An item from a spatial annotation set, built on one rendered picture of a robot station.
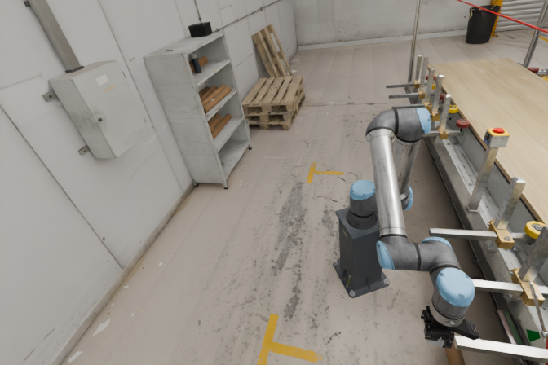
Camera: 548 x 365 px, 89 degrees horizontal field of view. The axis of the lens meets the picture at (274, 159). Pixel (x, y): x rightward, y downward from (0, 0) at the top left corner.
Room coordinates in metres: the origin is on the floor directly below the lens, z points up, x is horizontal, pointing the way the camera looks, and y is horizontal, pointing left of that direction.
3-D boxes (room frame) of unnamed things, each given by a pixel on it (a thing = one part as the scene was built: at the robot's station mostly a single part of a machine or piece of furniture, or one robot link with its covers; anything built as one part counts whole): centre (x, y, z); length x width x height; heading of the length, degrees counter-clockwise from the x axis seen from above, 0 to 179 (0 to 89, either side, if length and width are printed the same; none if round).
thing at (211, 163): (3.07, 0.65, 0.78); 0.90 x 0.45 x 1.55; 159
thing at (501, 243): (0.78, -0.97, 0.84); 0.13 x 0.06 x 0.05; 162
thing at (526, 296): (0.55, -0.89, 0.82); 0.13 x 0.06 x 0.05; 162
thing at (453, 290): (0.42, -0.44, 1.14); 0.10 x 0.09 x 0.12; 165
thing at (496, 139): (1.05, -1.06, 1.18); 0.07 x 0.07 x 0.08; 72
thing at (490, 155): (1.05, -1.06, 0.93); 0.05 x 0.04 x 0.45; 162
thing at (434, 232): (0.79, -0.89, 0.83); 0.43 x 0.03 x 0.04; 72
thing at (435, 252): (0.53, -0.46, 1.14); 0.12 x 0.12 x 0.09; 75
